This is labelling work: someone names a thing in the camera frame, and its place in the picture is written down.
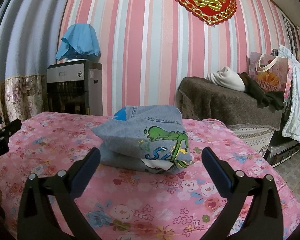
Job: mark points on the grey water dispenser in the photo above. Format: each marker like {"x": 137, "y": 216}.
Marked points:
{"x": 75, "y": 87}

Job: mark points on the white quilted cloth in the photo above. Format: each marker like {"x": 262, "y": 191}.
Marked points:
{"x": 292, "y": 126}

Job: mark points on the brown blanket covered furniture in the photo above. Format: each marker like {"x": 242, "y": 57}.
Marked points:
{"x": 199, "y": 99}

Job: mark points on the white folded garment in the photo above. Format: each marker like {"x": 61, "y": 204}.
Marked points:
{"x": 227, "y": 78}

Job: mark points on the light blue cloth cover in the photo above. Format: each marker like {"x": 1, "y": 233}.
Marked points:
{"x": 79, "y": 42}

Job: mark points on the floral beige curtain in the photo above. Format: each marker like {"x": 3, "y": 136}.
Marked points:
{"x": 22, "y": 97}

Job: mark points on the pink floral gift bag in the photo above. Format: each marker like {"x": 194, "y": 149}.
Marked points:
{"x": 272, "y": 73}

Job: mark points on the blue denim jacket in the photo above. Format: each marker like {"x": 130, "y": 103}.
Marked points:
{"x": 145, "y": 138}

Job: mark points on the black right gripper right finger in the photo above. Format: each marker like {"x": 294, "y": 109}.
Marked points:
{"x": 253, "y": 207}

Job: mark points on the black garment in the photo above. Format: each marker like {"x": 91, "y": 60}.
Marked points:
{"x": 263, "y": 98}

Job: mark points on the pink floral bed quilt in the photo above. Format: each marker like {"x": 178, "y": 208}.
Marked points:
{"x": 125, "y": 204}

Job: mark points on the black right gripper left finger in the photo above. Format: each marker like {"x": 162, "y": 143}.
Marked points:
{"x": 36, "y": 219}

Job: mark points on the patterned white bed sheet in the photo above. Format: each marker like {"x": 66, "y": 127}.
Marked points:
{"x": 257, "y": 137}

